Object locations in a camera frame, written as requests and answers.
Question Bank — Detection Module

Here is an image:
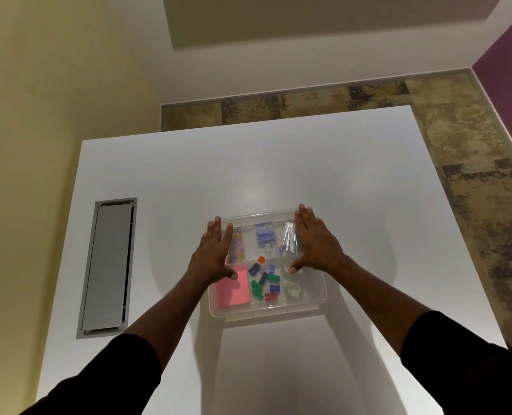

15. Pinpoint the person's left hand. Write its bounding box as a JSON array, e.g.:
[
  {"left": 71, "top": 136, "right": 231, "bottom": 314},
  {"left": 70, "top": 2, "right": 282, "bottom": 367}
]
[{"left": 186, "top": 216, "right": 239, "bottom": 286}]

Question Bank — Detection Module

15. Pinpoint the person's right hand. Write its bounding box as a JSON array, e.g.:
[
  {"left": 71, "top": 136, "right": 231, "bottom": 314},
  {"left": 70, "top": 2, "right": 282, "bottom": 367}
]
[{"left": 288, "top": 204, "right": 347, "bottom": 275}]

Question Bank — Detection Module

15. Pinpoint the clear plastic organizer box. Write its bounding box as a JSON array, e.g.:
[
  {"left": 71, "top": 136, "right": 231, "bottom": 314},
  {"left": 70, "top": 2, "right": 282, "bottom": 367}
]
[{"left": 207, "top": 207, "right": 328, "bottom": 319}]

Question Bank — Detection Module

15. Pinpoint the person's right forearm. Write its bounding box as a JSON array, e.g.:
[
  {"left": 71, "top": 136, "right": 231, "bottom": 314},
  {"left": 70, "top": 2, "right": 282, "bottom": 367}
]
[{"left": 331, "top": 254, "right": 434, "bottom": 357}]

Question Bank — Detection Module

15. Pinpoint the person's black left sleeve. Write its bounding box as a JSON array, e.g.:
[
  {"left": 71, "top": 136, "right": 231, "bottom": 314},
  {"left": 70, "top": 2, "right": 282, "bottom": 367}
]
[{"left": 20, "top": 333, "right": 163, "bottom": 415}]

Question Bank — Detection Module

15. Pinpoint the person's black sleeve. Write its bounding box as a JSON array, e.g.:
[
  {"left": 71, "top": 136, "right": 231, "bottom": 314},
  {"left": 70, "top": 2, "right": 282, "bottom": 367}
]
[
  {"left": 400, "top": 310, "right": 512, "bottom": 415},
  {"left": 20, "top": 333, "right": 163, "bottom": 415}
]

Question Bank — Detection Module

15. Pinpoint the person's black right sleeve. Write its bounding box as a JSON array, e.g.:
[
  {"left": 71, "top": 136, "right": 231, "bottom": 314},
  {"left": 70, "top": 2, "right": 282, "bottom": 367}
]
[{"left": 400, "top": 310, "right": 512, "bottom": 415}]

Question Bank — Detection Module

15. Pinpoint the pile of colourful paper clips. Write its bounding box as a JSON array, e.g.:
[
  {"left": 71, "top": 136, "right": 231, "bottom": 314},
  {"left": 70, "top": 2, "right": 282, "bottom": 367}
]
[{"left": 226, "top": 227, "right": 244, "bottom": 263}]

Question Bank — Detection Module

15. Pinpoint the bunch of silver metal clips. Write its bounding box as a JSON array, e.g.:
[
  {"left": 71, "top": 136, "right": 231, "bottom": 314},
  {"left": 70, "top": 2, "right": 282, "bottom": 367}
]
[{"left": 278, "top": 220, "right": 304, "bottom": 257}]

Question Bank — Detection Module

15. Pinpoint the pink sticky note pad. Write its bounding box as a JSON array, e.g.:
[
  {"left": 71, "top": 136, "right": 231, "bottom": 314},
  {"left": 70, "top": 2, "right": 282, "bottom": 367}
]
[{"left": 216, "top": 263, "right": 251, "bottom": 307}]

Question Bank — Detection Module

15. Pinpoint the pile of coloured binder clips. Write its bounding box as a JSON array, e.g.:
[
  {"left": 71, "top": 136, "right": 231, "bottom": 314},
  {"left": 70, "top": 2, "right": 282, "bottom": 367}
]
[{"left": 248, "top": 262, "right": 282, "bottom": 302}]

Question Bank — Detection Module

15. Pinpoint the grey table cable hatch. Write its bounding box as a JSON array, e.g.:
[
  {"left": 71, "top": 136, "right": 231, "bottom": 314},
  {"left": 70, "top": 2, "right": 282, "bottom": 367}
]
[{"left": 75, "top": 197, "right": 138, "bottom": 340}]

